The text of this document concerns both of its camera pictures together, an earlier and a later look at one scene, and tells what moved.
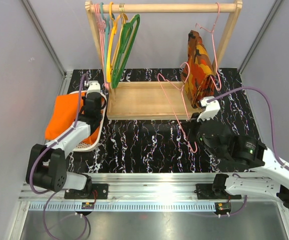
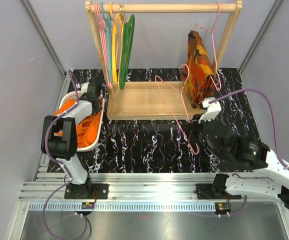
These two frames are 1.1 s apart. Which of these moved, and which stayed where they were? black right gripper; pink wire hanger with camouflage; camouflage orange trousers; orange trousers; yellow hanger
Moved: orange trousers; yellow hanger
Stayed: black right gripper; camouflage orange trousers; pink wire hanger with camouflage
